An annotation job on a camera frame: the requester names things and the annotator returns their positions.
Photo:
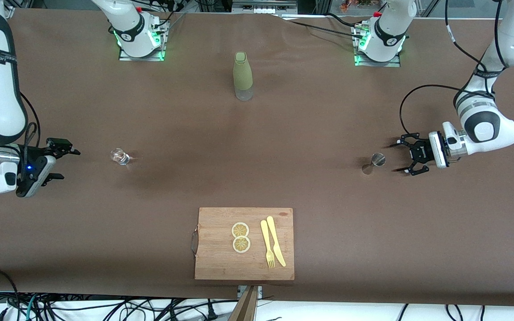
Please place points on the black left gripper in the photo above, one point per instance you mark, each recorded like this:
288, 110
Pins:
420, 154

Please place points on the yellow plastic knife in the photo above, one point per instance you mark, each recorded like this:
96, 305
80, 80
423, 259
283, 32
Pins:
274, 236

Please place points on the brown table cover sheet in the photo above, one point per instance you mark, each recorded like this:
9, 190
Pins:
328, 133

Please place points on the yellow plastic fork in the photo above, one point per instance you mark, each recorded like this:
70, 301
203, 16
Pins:
265, 236

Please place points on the small metal bracket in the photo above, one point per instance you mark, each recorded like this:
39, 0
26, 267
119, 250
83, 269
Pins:
259, 290

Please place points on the wooden post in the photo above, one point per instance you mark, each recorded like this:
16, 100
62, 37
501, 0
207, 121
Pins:
246, 310

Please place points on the clear glass beaker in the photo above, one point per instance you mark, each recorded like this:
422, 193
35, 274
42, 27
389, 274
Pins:
121, 156

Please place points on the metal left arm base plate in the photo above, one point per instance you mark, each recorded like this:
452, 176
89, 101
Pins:
375, 63

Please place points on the steel jigger measuring cup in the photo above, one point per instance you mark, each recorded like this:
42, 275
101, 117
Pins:
378, 159

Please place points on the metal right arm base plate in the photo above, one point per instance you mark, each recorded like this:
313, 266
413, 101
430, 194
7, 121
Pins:
141, 58

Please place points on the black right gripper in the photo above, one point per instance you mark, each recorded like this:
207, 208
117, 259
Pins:
38, 154

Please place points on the lemon slice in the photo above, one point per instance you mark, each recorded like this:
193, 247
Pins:
240, 230
241, 244

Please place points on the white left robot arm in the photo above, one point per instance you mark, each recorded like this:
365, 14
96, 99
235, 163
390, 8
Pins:
484, 129

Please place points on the glass bottle with green sleeve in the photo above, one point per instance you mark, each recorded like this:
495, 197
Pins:
242, 73

